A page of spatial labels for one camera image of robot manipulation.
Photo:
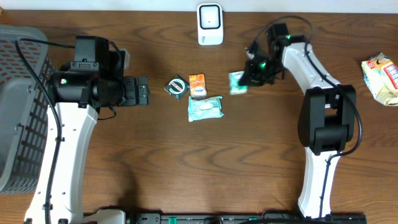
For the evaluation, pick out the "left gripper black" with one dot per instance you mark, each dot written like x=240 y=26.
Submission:
x=132 y=98

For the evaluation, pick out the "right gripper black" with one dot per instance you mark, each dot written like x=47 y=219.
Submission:
x=248 y=78

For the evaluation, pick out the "small teal tissue pack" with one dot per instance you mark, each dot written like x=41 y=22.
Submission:
x=234 y=87

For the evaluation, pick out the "red white tape roll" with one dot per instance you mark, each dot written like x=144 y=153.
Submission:
x=177 y=87

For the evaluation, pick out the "small orange tissue pack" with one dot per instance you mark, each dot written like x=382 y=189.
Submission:
x=197 y=85

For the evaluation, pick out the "green Zappy wipes pack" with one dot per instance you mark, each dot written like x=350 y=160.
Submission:
x=204 y=109

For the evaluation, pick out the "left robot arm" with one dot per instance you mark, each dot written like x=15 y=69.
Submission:
x=94 y=79

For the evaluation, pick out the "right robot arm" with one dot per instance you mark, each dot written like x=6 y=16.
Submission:
x=327 y=116

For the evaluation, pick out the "white barcode scanner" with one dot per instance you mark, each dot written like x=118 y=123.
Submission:
x=210 y=24

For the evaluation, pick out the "grey plastic mesh basket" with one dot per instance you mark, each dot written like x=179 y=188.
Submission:
x=23 y=108

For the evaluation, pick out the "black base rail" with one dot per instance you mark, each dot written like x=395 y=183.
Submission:
x=217 y=218

